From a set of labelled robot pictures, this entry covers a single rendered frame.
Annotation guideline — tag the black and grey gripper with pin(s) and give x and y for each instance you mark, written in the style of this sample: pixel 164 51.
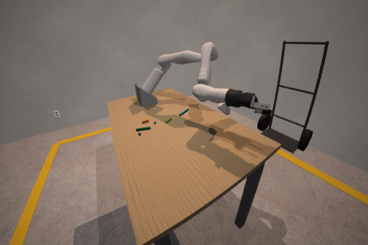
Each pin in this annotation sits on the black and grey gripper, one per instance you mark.
pixel 236 98

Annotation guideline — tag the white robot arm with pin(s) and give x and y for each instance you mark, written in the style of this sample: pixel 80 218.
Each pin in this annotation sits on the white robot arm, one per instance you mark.
pixel 200 91

